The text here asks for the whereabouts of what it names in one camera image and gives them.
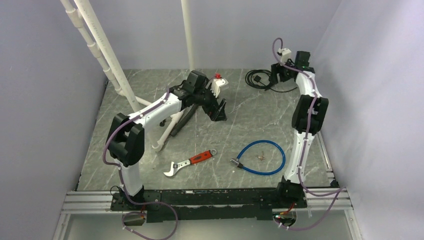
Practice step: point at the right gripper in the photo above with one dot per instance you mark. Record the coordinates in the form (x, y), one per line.
(276, 69)

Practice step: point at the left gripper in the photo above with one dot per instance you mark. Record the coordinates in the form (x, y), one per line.
(215, 111)

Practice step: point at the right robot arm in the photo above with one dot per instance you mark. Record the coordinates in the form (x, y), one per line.
(307, 121)

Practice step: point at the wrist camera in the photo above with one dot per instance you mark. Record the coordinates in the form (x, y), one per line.
(216, 84)
(284, 54)

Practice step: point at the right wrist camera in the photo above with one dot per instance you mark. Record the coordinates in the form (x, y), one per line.
(284, 54)

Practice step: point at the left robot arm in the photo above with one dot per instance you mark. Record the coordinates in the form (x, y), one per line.
(125, 144)

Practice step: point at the red handled adjustable wrench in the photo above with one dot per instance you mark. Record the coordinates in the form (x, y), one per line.
(176, 166)

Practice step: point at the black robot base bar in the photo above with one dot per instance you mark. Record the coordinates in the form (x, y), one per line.
(203, 204)

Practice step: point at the silver lock keys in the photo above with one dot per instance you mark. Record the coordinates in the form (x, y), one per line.
(261, 157)

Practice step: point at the aluminium rail frame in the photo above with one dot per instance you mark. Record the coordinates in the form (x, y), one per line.
(81, 203)

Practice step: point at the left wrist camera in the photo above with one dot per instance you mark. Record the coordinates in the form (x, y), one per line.
(216, 84)

